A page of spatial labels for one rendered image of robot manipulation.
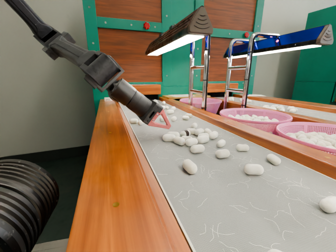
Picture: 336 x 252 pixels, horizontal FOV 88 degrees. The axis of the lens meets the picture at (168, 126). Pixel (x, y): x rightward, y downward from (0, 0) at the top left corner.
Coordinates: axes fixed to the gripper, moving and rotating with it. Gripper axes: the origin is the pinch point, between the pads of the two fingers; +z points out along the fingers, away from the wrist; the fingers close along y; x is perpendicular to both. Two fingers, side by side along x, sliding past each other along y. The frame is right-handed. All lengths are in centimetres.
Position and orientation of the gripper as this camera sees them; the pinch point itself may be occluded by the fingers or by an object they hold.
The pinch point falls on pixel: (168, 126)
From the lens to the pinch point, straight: 55.3
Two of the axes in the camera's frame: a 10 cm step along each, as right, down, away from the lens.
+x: -6.0, 8.0, 0.0
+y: -3.4, -2.6, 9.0
